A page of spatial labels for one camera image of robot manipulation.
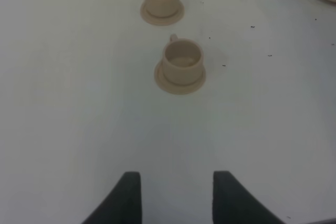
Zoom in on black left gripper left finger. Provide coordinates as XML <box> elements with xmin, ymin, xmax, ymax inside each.
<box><xmin>83</xmin><ymin>172</ymin><xmax>142</xmax><ymax>224</ymax></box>

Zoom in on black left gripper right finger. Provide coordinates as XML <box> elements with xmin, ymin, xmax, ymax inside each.
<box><xmin>212</xmin><ymin>171</ymin><xmax>283</xmax><ymax>224</ymax></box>

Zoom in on near beige cup saucer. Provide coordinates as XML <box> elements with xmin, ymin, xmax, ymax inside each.
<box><xmin>154</xmin><ymin>61</ymin><xmax>206</xmax><ymax>95</ymax></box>

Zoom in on beige cup saucer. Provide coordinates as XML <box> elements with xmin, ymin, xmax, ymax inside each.
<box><xmin>154</xmin><ymin>61</ymin><xmax>206</xmax><ymax>95</ymax></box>
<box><xmin>140</xmin><ymin>1</ymin><xmax>184</xmax><ymax>26</ymax></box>

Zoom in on near beige teacup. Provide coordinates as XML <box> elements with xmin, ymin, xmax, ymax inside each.
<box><xmin>162</xmin><ymin>34</ymin><xmax>204</xmax><ymax>86</ymax></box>

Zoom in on far beige cup saucer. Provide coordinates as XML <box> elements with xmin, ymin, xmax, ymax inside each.
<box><xmin>140</xmin><ymin>1</ymin><xmax>184</xmax><ymax>26</ymax></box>

